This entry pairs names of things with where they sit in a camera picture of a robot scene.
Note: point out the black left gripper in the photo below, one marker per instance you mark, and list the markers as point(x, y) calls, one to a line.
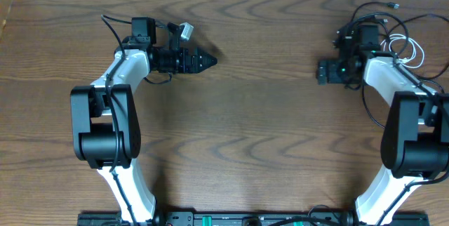
point(193, 68)

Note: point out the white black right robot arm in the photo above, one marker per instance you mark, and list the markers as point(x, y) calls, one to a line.
point(414, 146)

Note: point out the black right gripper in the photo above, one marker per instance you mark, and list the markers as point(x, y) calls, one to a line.
point(330, 77)

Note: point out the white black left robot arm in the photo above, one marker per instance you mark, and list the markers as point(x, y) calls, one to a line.
point(105, 127)

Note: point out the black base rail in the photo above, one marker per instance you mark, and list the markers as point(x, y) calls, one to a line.
point(184, 218)

